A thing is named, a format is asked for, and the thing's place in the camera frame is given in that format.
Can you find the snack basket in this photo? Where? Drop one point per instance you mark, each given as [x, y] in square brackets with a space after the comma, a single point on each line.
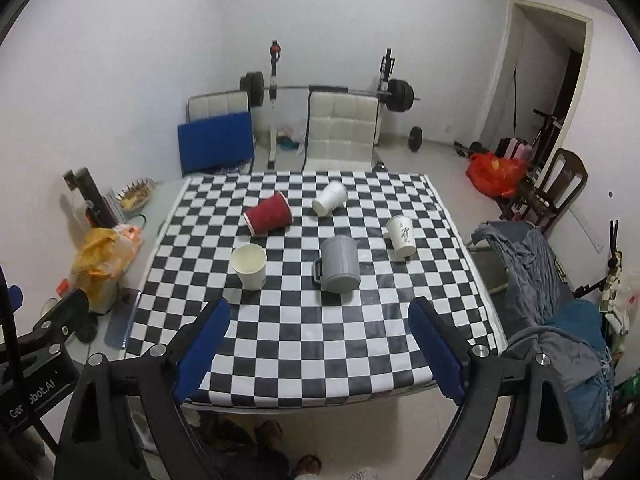
[134, 196]

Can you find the white plastic bag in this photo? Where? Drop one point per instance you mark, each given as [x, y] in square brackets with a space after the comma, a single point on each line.
[625, 305]

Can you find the small teal floor cloth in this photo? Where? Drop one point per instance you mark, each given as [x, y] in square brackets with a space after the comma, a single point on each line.
[289, 142]

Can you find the black scooter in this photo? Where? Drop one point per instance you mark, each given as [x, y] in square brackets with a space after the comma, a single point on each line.
[547, 125]

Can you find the tall black box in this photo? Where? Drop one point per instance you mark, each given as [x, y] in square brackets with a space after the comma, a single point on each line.
[92, 200]

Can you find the white printed paper cup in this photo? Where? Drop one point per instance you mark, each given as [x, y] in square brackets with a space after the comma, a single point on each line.
[401, 236]

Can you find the dark wooden chair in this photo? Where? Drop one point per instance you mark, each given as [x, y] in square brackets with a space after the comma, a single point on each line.
[565, 175]

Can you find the door frame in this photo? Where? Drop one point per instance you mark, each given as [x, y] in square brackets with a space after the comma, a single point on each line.
[505, 60]

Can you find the grey cloth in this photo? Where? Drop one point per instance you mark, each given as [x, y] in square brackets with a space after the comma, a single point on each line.
[530, 280]

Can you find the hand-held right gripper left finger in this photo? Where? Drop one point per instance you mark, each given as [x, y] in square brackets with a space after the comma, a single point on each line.
[205, 345]

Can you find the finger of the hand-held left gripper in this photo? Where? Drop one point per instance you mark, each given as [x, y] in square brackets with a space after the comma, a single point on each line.
[60, 317]
[12, 297]

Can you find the barbell rack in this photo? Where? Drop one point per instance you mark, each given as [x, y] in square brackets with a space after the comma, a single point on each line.
[272, 135]

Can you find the plain white paper cup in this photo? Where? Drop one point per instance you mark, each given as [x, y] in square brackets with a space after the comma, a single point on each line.
[331, 199]

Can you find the barbell with black plates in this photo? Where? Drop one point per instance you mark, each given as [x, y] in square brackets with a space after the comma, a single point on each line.
[400, 95]

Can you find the person's foot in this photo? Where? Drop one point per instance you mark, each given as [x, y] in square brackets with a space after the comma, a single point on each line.
[307, 465]
[270, 437]

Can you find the black white checkered tablecloth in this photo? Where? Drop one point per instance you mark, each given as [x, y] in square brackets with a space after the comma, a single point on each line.
[300, 340]

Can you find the black weight plate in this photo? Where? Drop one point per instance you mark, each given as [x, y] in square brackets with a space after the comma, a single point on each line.
[415, 138]

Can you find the cream paper cup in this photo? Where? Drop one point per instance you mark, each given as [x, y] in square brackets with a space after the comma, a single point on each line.
[250, 267]

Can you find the black dumbbell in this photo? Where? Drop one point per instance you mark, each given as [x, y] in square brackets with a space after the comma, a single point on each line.
[467, 147]

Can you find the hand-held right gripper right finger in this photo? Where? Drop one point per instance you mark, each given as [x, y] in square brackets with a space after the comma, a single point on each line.
[440, 350]

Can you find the red paper cup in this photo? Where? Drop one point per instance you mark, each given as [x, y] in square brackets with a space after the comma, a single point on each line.
[267, 215]

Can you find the black stand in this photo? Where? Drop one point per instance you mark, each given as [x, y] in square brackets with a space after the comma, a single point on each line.
[613, 245]

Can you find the red plastic bag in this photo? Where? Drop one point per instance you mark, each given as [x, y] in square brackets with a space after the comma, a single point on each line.
[492, 172]

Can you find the yellow plastic bag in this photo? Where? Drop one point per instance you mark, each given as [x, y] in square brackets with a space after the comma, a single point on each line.
[100, 265]

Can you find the pink suitcase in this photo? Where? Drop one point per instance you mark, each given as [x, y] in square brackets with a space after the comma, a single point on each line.
[517, 149]

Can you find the grey mug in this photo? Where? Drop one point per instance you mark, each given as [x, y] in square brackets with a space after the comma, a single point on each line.
[340, 265]

